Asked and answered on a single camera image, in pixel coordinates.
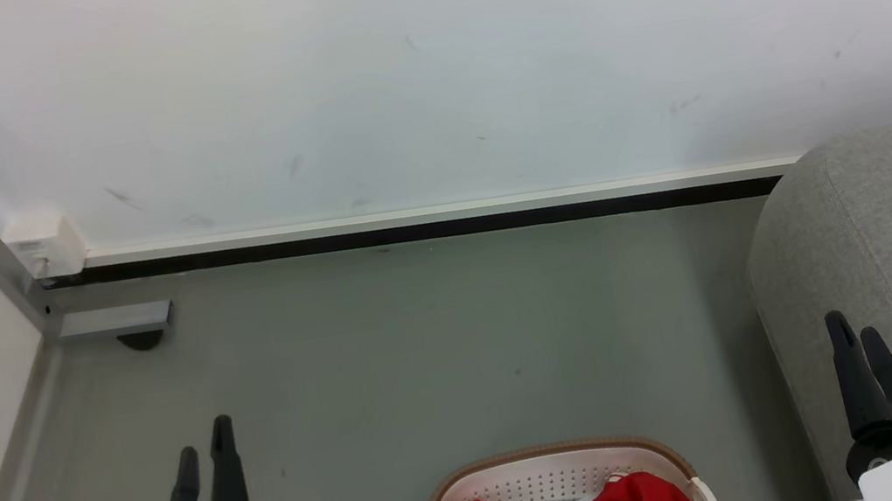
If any white plastic laundry basket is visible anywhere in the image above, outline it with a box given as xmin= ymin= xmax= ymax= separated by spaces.
xmin=404 ymin=421 xmax=725 ymax=501

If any white and black baseboard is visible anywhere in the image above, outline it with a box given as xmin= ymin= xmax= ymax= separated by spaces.
xmin=41 ymin=147 xmax=807 ymax=303

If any black round frame foot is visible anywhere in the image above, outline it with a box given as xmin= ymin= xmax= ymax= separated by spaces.
xmin=116 ymin=328 xmax=168 ymax=355

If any white plastic wall box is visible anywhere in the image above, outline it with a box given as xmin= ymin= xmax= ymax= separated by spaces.
xmin=0 ymin=208 xmax=92 ymax=285

